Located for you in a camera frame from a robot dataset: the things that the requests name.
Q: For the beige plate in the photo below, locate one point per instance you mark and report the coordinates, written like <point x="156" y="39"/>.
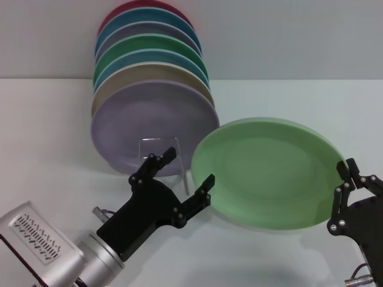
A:
<point x="143" y="73"/>

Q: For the teal blue plate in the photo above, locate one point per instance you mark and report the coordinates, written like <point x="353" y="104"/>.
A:
<point x="143" y="16"/>

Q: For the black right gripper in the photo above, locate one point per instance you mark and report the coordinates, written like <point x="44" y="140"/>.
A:
<point x="368" y="221"/>

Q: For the light blue plate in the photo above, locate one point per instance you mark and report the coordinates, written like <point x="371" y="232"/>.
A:
<point x="143" y="56"/>

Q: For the light green plate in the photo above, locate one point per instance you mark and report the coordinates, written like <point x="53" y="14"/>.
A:
<point x="263" y="176"/>

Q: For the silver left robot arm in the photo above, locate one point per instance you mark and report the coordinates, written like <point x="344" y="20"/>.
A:
<point x="98" y="257"/>

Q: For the grey purple plate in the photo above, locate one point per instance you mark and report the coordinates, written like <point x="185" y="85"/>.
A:
<point x="143" y="30"/>

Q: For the dark green plate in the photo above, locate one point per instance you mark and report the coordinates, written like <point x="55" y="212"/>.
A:
<point x="143" y="43"/>

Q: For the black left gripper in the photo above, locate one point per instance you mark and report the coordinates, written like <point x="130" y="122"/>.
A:
<point x="143" y="215"/>

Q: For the lilac plate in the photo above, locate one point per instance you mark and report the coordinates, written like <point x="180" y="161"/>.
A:
<point x="155" y="113"/>

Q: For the red plate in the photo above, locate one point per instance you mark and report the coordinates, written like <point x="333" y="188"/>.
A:
<point x="116" y="10"/>

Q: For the silver vented box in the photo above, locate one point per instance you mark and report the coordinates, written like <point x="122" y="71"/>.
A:
<point x="33" y="236"/>

